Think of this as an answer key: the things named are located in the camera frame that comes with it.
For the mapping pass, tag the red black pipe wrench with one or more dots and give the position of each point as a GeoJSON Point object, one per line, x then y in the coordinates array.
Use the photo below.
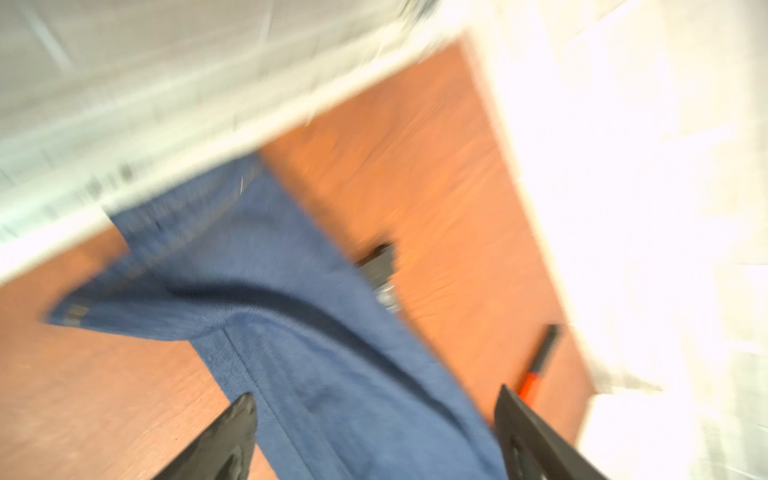
{"type": "Point", "coordinates": [534, 373]}

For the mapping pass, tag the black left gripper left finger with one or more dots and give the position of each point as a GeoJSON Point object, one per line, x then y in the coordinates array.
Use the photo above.
{"type": "Point", "coordinates": [224, 450]}

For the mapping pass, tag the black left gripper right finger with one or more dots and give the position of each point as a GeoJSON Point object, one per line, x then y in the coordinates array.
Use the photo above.
{"type": "Point", "coordinates": [532, 449]}

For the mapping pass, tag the blue denim trousers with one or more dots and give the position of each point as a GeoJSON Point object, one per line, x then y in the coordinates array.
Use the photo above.
{"type": "Point", "coordinates": [230, 263]}

